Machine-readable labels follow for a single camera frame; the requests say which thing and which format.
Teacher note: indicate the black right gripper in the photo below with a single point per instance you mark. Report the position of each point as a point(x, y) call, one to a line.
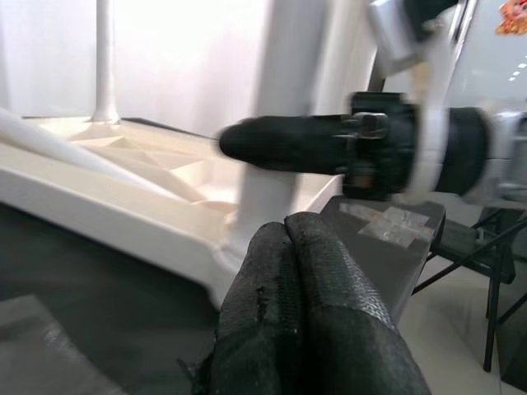
point(374, 152)

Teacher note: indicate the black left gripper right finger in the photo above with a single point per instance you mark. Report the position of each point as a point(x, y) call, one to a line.
point(350, 329)

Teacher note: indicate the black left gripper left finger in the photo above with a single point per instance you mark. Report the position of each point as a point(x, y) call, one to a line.
point(255, 329)

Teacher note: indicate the white plastic table top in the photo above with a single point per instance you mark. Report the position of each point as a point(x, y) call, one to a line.
point(123, 214)

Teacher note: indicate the black tablecloth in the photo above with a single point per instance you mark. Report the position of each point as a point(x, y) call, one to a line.
point(123, 329)

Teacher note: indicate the black folding chair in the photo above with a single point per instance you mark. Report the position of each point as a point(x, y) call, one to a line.
point(494, 263)

